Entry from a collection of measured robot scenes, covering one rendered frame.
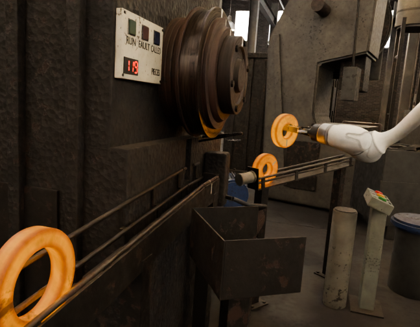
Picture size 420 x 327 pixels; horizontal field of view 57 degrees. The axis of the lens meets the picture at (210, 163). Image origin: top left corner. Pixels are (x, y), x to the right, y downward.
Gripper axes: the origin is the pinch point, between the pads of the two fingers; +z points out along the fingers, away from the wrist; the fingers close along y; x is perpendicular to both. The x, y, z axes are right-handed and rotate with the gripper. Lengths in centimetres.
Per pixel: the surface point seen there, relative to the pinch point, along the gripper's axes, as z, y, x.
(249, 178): 6.9, -13.0, -25.5
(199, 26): -13, -63, 33
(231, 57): -19, -53, 25
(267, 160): 8.2, -0.7, -17.5
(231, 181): 136, 95, -68
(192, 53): -15, -66, 25
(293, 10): 159, 175, 99
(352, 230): -22, 35, -49
